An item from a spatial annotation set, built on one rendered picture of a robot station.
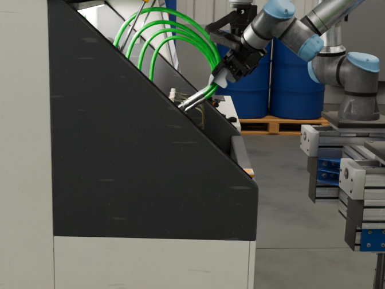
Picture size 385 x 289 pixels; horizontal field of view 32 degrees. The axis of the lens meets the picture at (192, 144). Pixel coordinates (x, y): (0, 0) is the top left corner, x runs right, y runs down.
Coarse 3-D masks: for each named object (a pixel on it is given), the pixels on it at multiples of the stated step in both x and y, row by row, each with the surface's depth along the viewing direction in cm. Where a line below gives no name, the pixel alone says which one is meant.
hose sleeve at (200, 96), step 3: (201, 93) 203; (195, 96) 204; (198, 96) 203; (201, 96) 203; (204, 96) 203; (192, 99) 204; (195, 99) 204; (198, 99) 204; (186, 102) 205; (189, 102) 205; (192, 102) 204; (195, 102) 204; (183, 105) 206; (186, 105) 205; (189, 105) 205
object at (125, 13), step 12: (108, 0) 243; (120, 0) 243; (132, 0) 243; (156, 0) 248; (120, 12) 244; (132, 12) 244; (156, 12) 244; (144, 24) 245; (144, 36) 246; (156, 36) 246; (168, 60) 249
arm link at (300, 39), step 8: (296, 24) 178; (288, 32) 178; (296, 32) 178; (304, 32) 178; (312, 32) 180; (280, 40) 181; (288, 40) 179; (296, 40) 178; (304, 40) 178; (312, 40) 178; (320, 40) 180; (296, 48) 180; (304, 48) 179; (312, 48) 178; (320, 48) 179; (304, 56) 180; (312, 56) 179
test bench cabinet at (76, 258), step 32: (64, 256) 192; (96, 256) 192; (128, 256) 192; (160, 256) 192; (192, 256) 192; (224, 256) 192; (64, 288) 194; (96, 288) 194; (128, 288) 194; (160, 288) 194; (192, 288) 194; (224, 288) 194
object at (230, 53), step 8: (248, 48) 186; (264, 48) 189; (224, 56) 192; (232, 56) 190; (240, 56) 191; (248, 56) 190; (256, 56) 187; (232, 64) 192; (240, 64) 189; (248, 64) 190; (256, 64) 192; (232, 72) 193; (240, 72) 192; (248, 72) 194
